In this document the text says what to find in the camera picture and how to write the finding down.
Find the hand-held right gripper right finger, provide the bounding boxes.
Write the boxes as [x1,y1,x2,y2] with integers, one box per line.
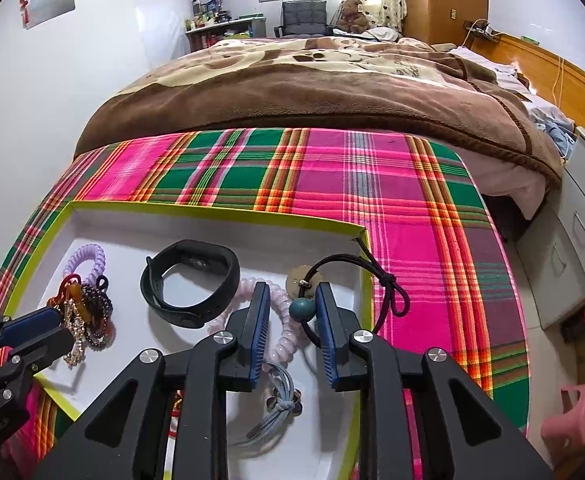
[313,282,555,480]

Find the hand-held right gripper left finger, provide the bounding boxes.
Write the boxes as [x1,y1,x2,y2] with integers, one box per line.
[32,281,273,480]

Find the black hair tie teal bead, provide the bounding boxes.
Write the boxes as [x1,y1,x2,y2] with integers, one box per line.
[286,253,411,349]

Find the gold beaded bracelet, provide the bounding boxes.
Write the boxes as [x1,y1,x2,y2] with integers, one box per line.
[62,305,99,369]

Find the amber hair clip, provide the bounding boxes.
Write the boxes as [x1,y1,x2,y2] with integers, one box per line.
[47,274,96,332]

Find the grey hair tie with charms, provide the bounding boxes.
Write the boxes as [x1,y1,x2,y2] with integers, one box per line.
[231,361,304,449]

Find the dark beaded bracelet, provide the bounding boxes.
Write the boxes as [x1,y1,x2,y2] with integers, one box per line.
[79,275,116,352]

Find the black wristband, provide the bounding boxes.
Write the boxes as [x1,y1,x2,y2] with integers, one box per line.
[139,239,241,331]

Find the yellow-green cardboard box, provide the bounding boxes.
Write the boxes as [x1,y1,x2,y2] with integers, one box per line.
[0,201,374,480]

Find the pink green plaid blanket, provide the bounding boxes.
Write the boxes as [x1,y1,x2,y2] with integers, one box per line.
[0,127,531,480]

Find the brown printed blanket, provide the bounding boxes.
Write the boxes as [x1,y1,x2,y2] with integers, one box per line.
[74,35,564,187]

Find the grey drawer cabinet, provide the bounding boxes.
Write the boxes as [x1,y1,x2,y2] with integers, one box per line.
[514,127,585,331]

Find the pink plastic stool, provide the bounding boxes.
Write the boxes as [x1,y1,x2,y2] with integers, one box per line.
[541,383,585,457]

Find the blue clothing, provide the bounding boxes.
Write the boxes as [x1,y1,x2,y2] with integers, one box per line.
[526,104,576,159]

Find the cluttered desk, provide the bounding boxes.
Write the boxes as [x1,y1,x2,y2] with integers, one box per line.
[184,0,268,53]

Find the white pillow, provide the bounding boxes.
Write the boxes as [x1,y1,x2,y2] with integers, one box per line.
[451,45,531,94]

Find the dark grey chair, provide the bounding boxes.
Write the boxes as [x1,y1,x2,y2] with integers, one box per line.
[273,0,334,39]

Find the brown teddy bear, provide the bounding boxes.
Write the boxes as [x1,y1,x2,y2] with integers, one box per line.
[333,0,371,35]

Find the wooden headboard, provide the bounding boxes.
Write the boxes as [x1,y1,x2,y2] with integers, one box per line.
[471,32,585,144]

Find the wooden wardrobe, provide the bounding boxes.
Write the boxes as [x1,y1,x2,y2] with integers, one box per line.
[403,0,489,46]

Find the pink spiral hair tie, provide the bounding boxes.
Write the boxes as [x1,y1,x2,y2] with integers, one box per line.
[206,275,314,367]

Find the purple spiral hair tie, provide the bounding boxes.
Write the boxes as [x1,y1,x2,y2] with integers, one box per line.
[62,243,108,287]

